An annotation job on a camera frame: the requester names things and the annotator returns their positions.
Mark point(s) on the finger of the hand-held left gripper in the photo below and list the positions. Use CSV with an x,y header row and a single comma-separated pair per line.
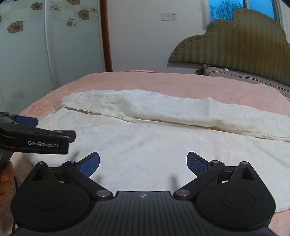
x,y
43,141
26,120

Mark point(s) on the white wall socket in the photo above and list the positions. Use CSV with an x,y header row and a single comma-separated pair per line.
x,y
173,16
165,16

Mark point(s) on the brown wooden door frame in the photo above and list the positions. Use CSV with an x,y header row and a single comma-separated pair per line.
x,y
106,34

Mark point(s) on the person's left hand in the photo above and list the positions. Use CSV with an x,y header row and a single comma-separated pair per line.
x,y
5,179

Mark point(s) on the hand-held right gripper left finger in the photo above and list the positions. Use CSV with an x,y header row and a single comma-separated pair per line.
x,y
91,164

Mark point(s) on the grey-brown pillow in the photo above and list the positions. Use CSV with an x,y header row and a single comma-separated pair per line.
x,y
244,76

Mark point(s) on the flower print wardrobe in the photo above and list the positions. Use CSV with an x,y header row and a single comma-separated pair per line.
x,y
25,56

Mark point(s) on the pink bed blanket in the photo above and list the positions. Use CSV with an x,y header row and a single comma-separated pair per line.
x,y
181,84

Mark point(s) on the olive padded headboard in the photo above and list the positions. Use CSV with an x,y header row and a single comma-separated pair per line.
x,y
240,45

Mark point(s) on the white pants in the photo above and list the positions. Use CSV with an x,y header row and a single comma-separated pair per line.
x,y
147,140

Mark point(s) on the window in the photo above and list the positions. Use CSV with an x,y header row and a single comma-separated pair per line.
x,y
224,9

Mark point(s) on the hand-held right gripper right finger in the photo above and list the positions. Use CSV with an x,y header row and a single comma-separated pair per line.
x,y
195,164

